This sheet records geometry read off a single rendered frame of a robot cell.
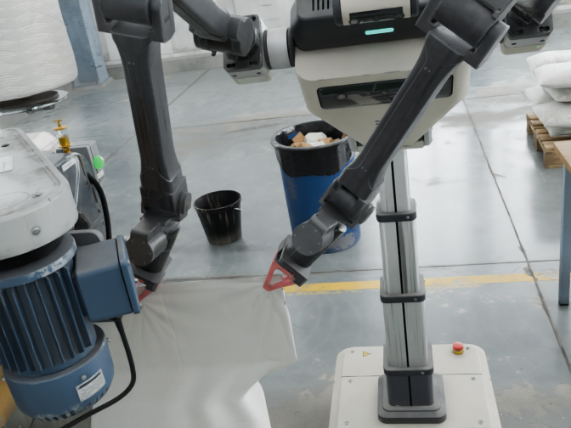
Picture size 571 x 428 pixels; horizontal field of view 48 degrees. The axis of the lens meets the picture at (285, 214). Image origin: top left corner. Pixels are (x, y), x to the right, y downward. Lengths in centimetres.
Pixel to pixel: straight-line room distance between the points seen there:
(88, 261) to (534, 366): 209
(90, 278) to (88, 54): 903
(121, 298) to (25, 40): 37
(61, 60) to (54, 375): 44
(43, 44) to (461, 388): 170
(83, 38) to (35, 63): 893
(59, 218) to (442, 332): 224
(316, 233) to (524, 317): 203
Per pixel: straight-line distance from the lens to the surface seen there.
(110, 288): 94
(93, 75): 995
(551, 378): 270
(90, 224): 141
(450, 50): 94
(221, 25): 126
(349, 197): 112
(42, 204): 87
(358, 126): 157
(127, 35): 99
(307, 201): 346
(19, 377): 101
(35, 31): 96
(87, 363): 98
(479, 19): 92
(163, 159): 112
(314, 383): 269
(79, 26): 987
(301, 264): 118
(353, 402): 218
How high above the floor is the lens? 169
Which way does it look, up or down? 24 degrees down
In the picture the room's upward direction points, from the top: 9 degrees counter-clockwise
